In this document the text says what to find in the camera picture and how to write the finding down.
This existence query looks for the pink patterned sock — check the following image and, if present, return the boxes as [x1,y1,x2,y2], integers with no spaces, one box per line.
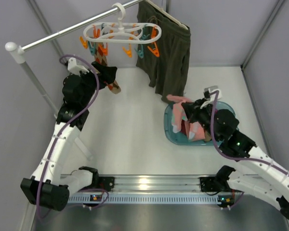
[167,94,193,136]
[184,121,205,141]

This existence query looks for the white round clip hanger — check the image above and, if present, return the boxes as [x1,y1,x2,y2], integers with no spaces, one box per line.
[83,3,162,45]

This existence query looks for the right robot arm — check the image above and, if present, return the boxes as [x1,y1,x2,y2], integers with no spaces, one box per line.
[183,102,289,220]

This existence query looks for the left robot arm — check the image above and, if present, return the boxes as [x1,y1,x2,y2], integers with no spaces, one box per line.
[20,62,118,211]

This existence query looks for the beige clothes hanger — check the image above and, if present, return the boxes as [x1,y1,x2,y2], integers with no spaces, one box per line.
[146,0,189,30]

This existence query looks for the yellow-orange clothes peg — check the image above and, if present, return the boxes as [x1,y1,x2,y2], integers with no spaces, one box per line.
[98,43,108,56]

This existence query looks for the teal empty clothes peg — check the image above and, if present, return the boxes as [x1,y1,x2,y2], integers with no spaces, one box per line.
[87,41,96,56]

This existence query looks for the orange empty clothes peg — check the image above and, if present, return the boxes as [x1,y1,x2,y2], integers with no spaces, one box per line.
[122,44,132,58]

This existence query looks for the teal plastic basin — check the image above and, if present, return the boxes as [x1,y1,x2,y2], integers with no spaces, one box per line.
[163,101,236,146]

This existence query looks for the olive green shorts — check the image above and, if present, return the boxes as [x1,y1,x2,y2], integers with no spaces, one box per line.
[136,1,191,103]

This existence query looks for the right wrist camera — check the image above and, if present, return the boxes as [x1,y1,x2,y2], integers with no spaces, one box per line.
[200,85,223,109]

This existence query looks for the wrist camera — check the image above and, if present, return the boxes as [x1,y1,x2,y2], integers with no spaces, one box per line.
[200,85,223,109]
[67,57,89,76]

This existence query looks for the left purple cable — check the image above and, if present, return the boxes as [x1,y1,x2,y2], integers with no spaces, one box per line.
[36,54,101,221]

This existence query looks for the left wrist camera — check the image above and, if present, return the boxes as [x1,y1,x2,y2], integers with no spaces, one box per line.
[67,57,89,76]

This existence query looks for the silver clothes rail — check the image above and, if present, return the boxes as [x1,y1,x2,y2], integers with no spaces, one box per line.
[0,0,144,115]

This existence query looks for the aluminium mounting rail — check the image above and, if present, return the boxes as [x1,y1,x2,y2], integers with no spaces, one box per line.
[68,175,242,207]

